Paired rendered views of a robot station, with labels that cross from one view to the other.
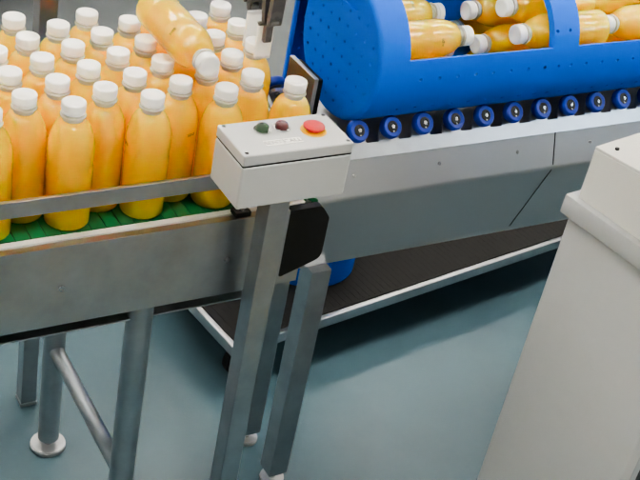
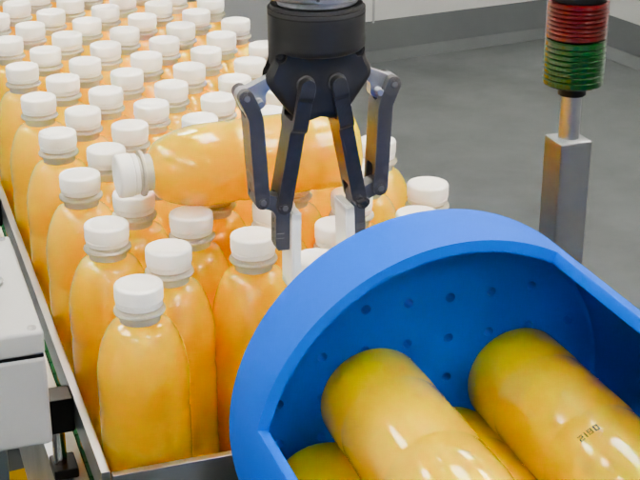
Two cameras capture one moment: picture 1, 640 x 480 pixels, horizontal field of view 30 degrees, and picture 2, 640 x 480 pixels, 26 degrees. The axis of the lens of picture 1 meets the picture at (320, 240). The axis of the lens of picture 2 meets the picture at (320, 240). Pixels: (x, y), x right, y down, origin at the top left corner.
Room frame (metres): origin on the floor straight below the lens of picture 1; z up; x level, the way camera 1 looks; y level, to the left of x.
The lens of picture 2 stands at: (2.26, -0.81, 1.58)
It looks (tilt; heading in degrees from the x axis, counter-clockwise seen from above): 23 degrees down; 107
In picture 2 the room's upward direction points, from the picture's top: straight up
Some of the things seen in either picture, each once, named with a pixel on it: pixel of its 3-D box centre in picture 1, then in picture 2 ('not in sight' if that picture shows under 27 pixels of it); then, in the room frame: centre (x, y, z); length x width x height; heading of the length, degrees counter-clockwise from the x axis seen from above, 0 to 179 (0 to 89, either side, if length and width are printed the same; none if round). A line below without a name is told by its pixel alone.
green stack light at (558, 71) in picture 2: not in sight; (573, 60); (2.11, 0.61, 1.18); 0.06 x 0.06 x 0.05
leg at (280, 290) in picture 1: (264, 339); not in sight; (2.13, 0.08, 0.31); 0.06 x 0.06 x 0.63; 36
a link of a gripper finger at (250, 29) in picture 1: (252, 28); (345, 240); (1.98, 0.20, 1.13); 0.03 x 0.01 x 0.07; 125
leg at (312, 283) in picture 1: (292, 378); not in sight; (2.02, 0.00, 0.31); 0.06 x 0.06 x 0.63; 36
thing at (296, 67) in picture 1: (302, 95); not in sight; (2.04, 0.09, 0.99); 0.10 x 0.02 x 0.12; 36
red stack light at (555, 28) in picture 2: not in sight; (577, 17); (2.11, 0.61, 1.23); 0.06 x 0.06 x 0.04
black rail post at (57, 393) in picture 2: (243, 194); (61, 431); (1.73, 0.14, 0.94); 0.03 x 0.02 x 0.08; 126
